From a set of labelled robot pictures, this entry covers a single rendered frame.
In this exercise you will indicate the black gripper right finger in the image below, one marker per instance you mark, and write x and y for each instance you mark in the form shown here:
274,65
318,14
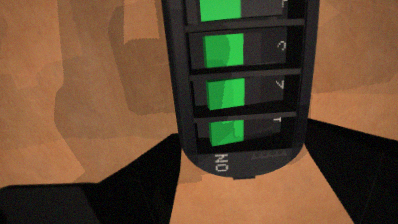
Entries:
362,170

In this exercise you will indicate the dark grey controller unit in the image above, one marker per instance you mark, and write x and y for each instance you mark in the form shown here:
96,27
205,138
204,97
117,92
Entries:
241,74

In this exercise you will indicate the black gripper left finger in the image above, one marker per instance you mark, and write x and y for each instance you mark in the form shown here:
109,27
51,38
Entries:
142,192

